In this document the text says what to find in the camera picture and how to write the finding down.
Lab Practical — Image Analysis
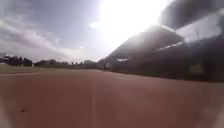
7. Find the row of distant trees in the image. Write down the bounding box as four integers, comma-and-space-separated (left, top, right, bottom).
0, 54, 105, 70

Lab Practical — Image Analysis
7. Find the grandstand building with slanted roof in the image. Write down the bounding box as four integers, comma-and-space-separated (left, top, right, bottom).
102, 5, 224, 83

